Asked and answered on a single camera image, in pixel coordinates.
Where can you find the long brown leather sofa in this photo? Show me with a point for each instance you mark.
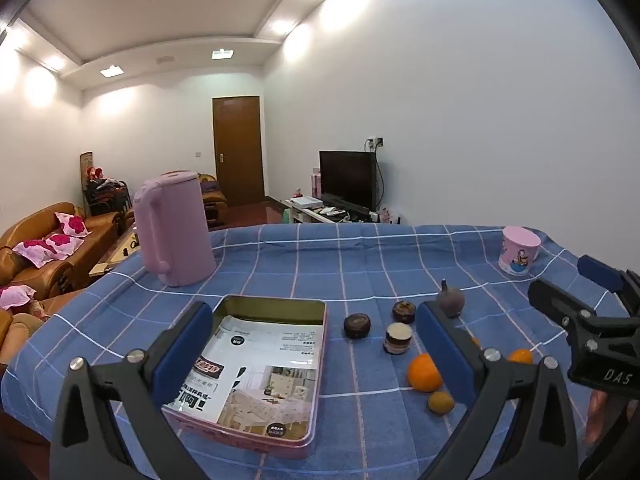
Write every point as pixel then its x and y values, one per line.
pixel 45 220

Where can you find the smooth orange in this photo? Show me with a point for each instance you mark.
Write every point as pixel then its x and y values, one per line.
pixel 521 356

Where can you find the large rough orange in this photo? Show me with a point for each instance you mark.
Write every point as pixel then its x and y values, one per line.
pixel 424 372

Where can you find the small yellow-brown round fruit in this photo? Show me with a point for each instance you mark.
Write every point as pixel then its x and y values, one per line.
pixel 441 403

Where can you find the pink floral pillow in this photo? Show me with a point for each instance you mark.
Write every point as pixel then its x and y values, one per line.
pixel 47 249
pixel 72 224
pixel 15 296

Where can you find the black television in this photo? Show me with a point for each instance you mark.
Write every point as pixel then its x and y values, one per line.
pixel 347 180

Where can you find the small cream-topped jar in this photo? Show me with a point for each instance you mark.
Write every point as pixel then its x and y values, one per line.
pixel 398 338

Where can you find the brown wooden door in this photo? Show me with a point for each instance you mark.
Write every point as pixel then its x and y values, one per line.
pixel 238 150

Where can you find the wooden coffee table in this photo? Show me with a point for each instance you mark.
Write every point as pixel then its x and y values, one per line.
pixel 117 252

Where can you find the dark fruit with brown top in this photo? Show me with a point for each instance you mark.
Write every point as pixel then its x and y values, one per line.
pixel 404 311

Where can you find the square ceiling light panel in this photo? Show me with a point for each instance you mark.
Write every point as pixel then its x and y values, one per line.
pixel 112 71
pixel 223 53

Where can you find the purple beetroot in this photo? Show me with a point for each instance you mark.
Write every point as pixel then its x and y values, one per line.
pixel 450 301

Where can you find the pink electric kettle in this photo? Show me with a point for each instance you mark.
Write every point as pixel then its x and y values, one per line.
pixel 170 230

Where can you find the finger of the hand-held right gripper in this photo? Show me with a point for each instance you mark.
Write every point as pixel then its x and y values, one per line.
pixel 550 297
pixel 600 272

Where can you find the person's right hand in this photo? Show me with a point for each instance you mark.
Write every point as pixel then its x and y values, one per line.
pixel 600 415

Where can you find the printed paper leaflet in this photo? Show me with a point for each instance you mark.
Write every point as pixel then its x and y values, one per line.
pixel 260 375

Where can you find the pink cartoon mug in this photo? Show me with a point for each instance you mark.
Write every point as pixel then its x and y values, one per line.
pixel 519 255

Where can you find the pink metal tin box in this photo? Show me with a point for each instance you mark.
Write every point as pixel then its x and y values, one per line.
pixel 280 310

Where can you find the television stand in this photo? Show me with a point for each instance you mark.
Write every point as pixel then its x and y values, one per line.
pixel 340 216

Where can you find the ceiling air vent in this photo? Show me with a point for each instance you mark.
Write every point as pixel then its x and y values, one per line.
pixel 164 60

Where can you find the white flat box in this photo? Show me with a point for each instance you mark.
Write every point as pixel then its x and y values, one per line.
pixel 306 201

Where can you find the brown leather armchair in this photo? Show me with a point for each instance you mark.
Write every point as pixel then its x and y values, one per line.
pixel 212 192

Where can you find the blue checkered tablecloth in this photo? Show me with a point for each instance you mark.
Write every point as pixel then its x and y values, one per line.
pixel 310 260

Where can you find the dark round fruit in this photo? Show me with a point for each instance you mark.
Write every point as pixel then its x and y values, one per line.
pixel 356 326

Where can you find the dark cart with clothes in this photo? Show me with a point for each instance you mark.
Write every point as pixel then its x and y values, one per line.
pixel 107 195

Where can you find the wall power outlet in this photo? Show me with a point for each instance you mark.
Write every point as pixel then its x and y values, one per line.
pixel 375 143

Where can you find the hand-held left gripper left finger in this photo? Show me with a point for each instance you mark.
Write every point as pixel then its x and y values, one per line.
pixel 185 350

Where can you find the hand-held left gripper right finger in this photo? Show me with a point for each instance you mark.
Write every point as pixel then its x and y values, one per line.
pixel 440 355

